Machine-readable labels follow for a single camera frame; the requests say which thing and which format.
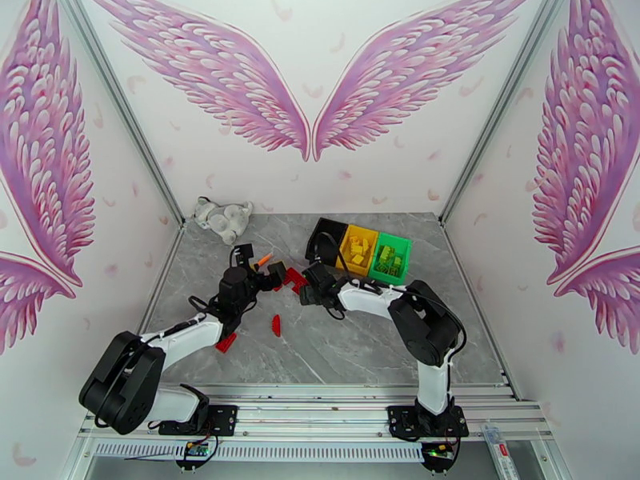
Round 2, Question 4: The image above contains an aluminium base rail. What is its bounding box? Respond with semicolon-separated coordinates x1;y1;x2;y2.
77;386;556;442

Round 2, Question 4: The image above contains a black right camera cable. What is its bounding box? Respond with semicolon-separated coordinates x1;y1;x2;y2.
314;232;349;280

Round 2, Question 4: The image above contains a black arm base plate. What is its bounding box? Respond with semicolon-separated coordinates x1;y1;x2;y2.
387;405;470;438
158;404;238;437

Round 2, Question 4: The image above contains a black plastic bin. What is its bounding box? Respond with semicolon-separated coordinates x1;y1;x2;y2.
305;217;351;268

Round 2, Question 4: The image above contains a grey husky plush toy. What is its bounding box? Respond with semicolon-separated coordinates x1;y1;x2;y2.
194;195;254;246

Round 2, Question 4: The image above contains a white slotted cable duct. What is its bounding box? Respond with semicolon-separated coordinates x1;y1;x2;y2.
94;442;426;464

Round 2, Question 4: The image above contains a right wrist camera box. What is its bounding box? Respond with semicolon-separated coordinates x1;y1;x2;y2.
306;262;334;285

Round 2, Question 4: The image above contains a white label strip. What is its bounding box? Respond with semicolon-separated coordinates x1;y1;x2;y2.
481;423;516;480

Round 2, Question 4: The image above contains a black camera cable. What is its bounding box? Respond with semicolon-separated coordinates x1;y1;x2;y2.
187;293;221;320
314;232;349;280

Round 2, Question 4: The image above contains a yellow plastic bin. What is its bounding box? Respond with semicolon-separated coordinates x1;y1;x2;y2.
334;223;381;274

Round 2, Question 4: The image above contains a black left camera cable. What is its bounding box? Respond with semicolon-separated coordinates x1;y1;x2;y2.
187;293;221;320

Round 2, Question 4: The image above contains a small circuit board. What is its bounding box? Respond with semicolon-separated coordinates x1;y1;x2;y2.
422;442;458;470
174;441;211;470

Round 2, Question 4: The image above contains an aluminium frame post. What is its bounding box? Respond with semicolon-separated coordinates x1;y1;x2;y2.
57;0;187;227
439;0;571;226

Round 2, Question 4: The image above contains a green plastic bin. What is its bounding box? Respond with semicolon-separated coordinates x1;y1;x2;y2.
368;232;413;286

